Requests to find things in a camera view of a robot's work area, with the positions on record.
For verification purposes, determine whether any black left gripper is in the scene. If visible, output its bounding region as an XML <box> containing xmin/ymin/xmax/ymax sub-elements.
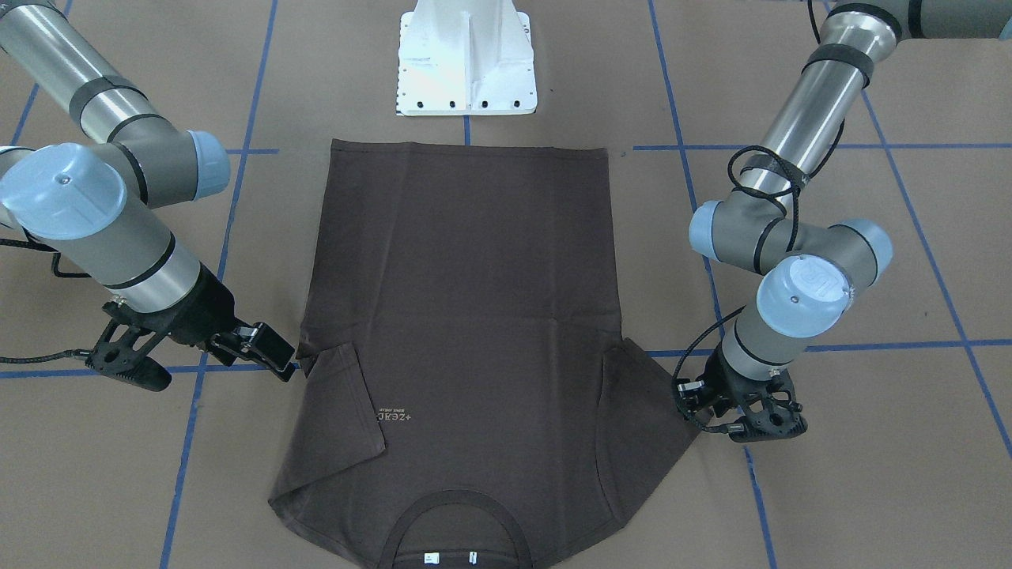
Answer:
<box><xmin>674</xmin><ymin>347</ymin><xmax>746</xmax><ymax>431</ymax></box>

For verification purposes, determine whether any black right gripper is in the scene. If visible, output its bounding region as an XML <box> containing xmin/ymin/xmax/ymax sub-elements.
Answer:
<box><xmin>167</xmin><ymin>264</ymin><xmax>296</xmax><ymax>382</ymax></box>

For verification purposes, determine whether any brown t-shirt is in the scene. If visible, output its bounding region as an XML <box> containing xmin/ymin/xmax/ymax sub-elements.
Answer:
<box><xmin>269</xmin><ymin>140</ymin><xmax>697</xmax><ymax>568</ymax></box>

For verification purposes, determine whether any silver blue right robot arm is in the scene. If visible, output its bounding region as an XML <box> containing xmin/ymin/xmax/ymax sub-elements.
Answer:
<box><xmin>1</xmin><ymin>1</ymin><xmax>294</xmax><ymax>392</ymax></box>

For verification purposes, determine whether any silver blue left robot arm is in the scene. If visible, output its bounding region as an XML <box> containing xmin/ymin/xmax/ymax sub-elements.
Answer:
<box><xmin>628</xmin><ymin>1</ymin><xmax>1010</xmax><ymax>469</ymax></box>

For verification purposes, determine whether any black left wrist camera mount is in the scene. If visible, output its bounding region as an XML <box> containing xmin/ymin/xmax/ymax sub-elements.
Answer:
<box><xmin>729</xmin><ymin>370</ymin><xmax>807</xmax><ymax>443</ymax></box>

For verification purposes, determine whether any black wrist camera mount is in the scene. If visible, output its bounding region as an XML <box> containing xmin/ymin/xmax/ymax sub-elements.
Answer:
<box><xmin>85</xmin><ymin>301</ymin><xmax>172</xmax><ymax>392</ymax></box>
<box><xmin>729</xmin><ymin>370</ymin><xmax>807</xmax><ymax>443</ymax></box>

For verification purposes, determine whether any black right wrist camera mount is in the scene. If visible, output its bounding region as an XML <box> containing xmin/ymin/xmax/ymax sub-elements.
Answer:
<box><xmin>85</xmin><ymin>301</ymin><xmax>172</xmax><ymax>392</ymax></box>

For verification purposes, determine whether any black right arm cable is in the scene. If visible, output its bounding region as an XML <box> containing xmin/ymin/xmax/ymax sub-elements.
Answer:
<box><xmin>0</xmin><ymin>229</ymin><xmax>111</xmax><ymax>365</ymax></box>

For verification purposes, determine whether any white pedestal column base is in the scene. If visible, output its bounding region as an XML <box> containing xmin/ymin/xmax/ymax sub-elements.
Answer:
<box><xmin>395</xmin><ymin>1</ymin><xmax>538</xmax><ymax>116</ymax></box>

